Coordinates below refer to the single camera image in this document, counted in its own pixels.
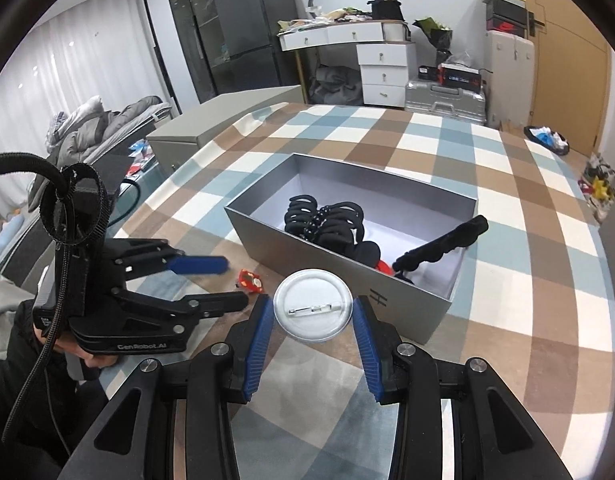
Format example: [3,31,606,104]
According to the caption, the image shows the grey duvet pile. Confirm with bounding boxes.
[45,96,172,167]

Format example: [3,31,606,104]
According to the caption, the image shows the silver aluminium suitcase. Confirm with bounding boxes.
[405,80,486,125]

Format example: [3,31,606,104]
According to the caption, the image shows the wooden door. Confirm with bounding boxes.
[525,0,610,155]

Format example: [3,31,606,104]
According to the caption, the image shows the black claw hair clip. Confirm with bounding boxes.
[314,202,381,268]

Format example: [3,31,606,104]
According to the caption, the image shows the plaid bed cover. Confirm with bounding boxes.
[96,102,615,480]

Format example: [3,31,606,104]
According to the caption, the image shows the black bag on desk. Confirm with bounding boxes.
[368,0,404,22]

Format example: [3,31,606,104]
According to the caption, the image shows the black braided cable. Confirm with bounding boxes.
[0,153,111,443]

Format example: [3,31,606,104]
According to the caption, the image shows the red rimmed pin badge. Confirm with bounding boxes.
[376,260,397,276]

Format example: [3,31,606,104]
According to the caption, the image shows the white round pin badge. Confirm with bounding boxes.
[272,269,354,344]

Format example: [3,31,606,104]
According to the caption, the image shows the grey bedside cabinet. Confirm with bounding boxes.
[147,86,305,177]

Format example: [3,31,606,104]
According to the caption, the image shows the stack of shoe boxes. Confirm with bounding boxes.
[482,0,529,38]

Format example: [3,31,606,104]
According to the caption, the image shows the black red box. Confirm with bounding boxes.
[437,63,482,92]

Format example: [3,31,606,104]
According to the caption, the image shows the white dressing desk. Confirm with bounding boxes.
[279,20,417,108]

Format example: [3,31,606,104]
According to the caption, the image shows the black refrigerator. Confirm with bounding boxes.
[212,0,300,93]

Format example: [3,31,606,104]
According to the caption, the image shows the person's left hand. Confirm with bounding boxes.
[54,334,117,368]

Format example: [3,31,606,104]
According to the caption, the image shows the white curtain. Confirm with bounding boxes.
[0,0,178,212]

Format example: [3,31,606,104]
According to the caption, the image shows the small red toy clip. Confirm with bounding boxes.
[236,269,264,294]

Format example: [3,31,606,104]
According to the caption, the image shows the grey open cardboard box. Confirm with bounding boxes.
[222,153,479,346]

